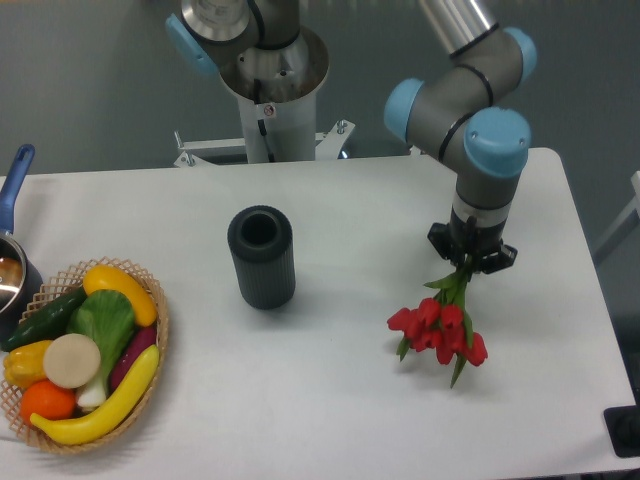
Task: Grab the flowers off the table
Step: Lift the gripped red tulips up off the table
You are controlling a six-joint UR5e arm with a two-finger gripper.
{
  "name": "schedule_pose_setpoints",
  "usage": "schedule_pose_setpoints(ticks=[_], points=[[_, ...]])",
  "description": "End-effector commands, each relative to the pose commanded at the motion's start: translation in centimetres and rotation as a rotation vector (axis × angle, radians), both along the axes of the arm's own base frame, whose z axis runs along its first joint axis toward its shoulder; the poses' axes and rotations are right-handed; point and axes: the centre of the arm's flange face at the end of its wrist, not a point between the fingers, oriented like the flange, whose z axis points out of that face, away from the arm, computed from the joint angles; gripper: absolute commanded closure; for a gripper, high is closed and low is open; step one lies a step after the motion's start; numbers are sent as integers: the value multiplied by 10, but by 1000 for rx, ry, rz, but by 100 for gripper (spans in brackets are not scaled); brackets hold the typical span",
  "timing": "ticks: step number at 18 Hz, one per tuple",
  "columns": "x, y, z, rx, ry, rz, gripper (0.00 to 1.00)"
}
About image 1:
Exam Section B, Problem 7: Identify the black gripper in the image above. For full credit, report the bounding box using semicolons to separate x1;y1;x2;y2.
427;215;518;274

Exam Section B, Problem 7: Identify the red tulip bouquet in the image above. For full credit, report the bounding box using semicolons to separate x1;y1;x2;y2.
387;258;488;386

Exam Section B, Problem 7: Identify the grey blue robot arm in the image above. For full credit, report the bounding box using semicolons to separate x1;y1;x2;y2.
165;1;537;274

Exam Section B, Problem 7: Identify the dark grey ribbed vase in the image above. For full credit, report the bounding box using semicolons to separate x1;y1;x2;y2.
227;205;296;310

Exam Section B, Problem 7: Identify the black device table edge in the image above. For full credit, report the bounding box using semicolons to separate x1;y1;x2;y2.
603;406;639;458

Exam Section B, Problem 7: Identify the purple eggplant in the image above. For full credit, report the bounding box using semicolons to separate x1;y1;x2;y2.
109;325;157;393

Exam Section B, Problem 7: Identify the green bok choy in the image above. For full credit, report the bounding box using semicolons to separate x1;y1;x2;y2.
66;290;135;412

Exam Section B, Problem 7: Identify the beige round disc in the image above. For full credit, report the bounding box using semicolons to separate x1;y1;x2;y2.
43;333;101;389

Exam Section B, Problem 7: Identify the green cucumber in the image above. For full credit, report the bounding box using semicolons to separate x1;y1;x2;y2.
1;287;87;352

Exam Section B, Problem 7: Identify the yellow banana squash lower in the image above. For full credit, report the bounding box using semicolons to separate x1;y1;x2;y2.
30;345;160;446

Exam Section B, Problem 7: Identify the orange fruit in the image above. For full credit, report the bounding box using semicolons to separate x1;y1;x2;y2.
20;380;76;424

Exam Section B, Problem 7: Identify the yellow bell pepper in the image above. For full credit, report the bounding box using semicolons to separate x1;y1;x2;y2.
3;340;53;390

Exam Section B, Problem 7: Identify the woven wicker basket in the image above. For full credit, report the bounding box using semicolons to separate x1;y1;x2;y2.
1;258;169;454

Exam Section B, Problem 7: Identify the white frame at right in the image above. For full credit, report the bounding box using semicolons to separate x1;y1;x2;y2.
592;171;639;267

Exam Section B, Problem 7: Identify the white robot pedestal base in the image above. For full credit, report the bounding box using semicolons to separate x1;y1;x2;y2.
166;18;355;164

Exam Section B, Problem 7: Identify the blue handled saucepan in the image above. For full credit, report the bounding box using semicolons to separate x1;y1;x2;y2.
1;144;42;341

